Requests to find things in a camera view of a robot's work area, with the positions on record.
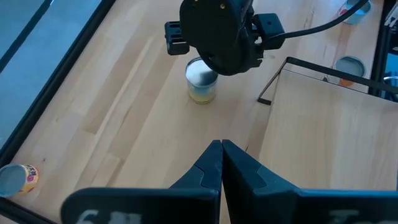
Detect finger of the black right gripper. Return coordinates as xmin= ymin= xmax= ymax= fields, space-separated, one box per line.
xmin=164 ymin=21 xmax=190 ymax=56
xmin=252 ymin=12 xmax=286 ymax=50

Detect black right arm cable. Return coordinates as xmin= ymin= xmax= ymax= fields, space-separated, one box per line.
xmin=267 ymin=0 xmax=371 ymax=43

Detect grey can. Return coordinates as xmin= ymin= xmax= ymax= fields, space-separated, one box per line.
xmin=335 ymin=55 xmax=367 ymax=88
xmin=338 ymin=0 xmax=373 ymax=26

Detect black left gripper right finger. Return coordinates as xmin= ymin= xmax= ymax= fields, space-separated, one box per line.
xmin=223 ymin=139 xmax=398 ymax=224

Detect tall can yellow green label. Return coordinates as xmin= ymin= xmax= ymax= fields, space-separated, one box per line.
xmin=185 ymin=57 xmax=219 ymax=105

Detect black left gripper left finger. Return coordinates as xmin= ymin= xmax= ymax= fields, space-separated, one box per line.
xmin=60 ymin=139 xmax=222 ymax=224

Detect small can yellow pink label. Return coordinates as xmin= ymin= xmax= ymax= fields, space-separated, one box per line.
xmin=0 ymin=164 xmax=40 ymax=199

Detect black floor tape strip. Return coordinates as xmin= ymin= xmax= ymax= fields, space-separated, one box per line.
xmin=0 ymin=0 xmax=54 ymax=65

